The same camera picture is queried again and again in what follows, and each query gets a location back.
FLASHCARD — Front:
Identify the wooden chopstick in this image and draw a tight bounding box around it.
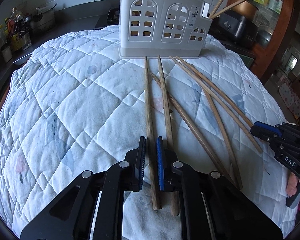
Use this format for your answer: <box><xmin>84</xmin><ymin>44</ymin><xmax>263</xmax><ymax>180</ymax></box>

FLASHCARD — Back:
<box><xmin>168</xmin><ymin>55</ymin><xmax>244</xmax><ymax>190</ymax></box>
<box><xmin>150</xmin><ymin>73</ymin><xmax>239</xmax><ymax>187</ymax></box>
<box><xmin>174</xmin><ymin>56</ymin><xmax>253</xmax><ymax>127</ymax></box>
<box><xmin>170</xmin><ymin>56</ymin><xmax>263</xmax><ymax>153</ymax></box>
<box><xmin>158</xmin><ymin>55</ymin><xmax>179</xmax><ymax>217</ymax></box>

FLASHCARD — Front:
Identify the person's right hand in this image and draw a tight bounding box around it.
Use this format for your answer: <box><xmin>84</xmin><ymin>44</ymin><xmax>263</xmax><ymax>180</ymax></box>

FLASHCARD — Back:
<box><xmin>286</xmin><ymin>173</ymin><xmax>300</xmax><ymax>197</ymax></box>

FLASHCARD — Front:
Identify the white quilted cloth mat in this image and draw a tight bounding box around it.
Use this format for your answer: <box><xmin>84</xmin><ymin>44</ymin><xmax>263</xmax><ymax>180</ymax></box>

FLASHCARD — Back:
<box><xmin>0</xmin><ymin>25</ymin><xmax>297</xmax><ymax>239</ymax></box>

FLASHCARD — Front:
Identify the black rice cooker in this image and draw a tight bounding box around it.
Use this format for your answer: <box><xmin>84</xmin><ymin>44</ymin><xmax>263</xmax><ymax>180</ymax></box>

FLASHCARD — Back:
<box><xmin>218</xmin><ymin>10</ymin><xmax>258</xmax><ymax>49</ymax></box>

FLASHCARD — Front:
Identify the white utensil holder caddy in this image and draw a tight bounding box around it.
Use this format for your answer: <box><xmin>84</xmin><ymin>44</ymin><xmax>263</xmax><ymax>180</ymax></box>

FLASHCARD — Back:
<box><xmin>119</xmin><ymin>0</ymin><xmax>212</xmax><ymax>59</ymax></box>

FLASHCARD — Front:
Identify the copper pot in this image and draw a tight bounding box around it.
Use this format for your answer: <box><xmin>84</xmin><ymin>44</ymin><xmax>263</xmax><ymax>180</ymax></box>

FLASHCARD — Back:
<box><xmin>228</xmin><ymin>0</ymin><xmax>258</xmax><ymax>21</ymax></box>

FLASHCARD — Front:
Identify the wooden glass cabinet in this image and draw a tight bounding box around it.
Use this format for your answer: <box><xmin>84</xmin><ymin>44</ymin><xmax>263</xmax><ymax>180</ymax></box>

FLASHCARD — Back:
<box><xmin>228</xmin><ymin>0</ymin><xmax>300</xmax><ymax>83</ymax></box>

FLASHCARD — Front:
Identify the condiment bottles group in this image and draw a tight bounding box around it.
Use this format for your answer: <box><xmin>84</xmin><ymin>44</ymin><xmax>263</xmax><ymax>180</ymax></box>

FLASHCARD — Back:
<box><xmin>0</xmin><ymin>7</ymin><xmax>32</xmax><ymax>63</ymax></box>

